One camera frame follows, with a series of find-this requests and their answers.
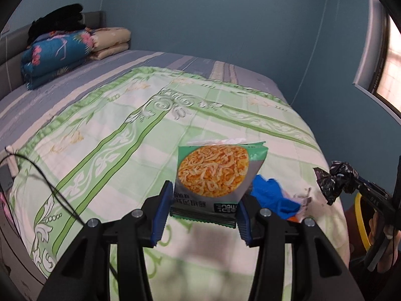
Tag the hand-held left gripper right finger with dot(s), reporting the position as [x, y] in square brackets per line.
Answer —
[246, 222]

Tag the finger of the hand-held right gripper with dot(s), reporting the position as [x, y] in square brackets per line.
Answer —
[365, 182]

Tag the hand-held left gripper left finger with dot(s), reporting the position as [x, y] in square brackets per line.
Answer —
[163, 213]

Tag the yellow rimmed trash bin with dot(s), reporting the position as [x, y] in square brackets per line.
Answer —
[358, 213]

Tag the black plastic bag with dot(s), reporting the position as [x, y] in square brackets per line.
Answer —
[335, 178]

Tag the green noodle snack packet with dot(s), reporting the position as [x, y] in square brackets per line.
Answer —
[213, 175]

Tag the person's right hand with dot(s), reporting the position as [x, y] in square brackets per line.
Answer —
[374, 229]

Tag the white crumpled plastic bag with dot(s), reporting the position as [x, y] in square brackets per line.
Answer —
[300, 203]

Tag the green floral blanket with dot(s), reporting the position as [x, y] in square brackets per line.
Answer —
[125, 163]

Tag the brown framed window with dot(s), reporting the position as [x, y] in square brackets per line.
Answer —
[391, 69]

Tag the white power strip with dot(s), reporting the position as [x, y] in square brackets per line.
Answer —
[12, 163]

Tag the pink item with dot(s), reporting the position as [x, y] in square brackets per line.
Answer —
[3, 203]

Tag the black power adapter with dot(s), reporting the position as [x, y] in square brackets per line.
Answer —
[4, 178]

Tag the beige folded quilt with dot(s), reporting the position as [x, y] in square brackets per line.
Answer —
[112, 37]

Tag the blue floral folded quilt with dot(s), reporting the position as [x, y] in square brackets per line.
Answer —
[53, 56]

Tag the grey bed headboard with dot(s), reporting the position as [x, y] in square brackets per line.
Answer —
[94, 18]

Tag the black folded clothing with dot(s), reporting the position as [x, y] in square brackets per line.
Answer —
[59, 15]

